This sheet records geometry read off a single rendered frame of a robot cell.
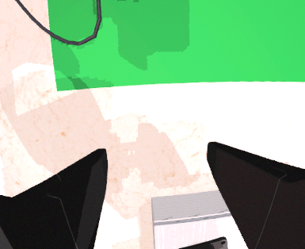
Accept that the black fan cable with connector plug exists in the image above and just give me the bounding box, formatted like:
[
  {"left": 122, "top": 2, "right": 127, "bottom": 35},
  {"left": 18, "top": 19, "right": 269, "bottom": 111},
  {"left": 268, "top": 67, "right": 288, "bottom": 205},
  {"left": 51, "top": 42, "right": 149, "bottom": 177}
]
[{"left": 15, "top": 0, "right": 102, "bottom": 45}]

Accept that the green circuit board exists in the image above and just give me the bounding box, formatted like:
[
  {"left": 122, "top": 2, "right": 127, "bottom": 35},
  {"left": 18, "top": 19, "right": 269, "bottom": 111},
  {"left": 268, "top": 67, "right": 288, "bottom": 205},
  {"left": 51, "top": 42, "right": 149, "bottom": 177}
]
[{"left": 47, "top": 0, "right": 305, "bottom": 92}]

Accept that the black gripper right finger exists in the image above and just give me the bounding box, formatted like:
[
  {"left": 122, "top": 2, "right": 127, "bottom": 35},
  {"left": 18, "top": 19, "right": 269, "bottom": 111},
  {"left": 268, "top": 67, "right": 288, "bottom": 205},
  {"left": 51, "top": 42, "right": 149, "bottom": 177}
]
[{"left": 206, "top": 141, "right": 305, "bottom": 249}]

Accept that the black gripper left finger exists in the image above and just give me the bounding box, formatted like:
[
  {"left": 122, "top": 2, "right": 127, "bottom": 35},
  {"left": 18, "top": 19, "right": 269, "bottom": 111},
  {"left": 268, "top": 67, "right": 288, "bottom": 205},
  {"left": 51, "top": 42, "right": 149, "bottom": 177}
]
[{"left": 0, "top": 147, "right": 108, "bottom": 249}]

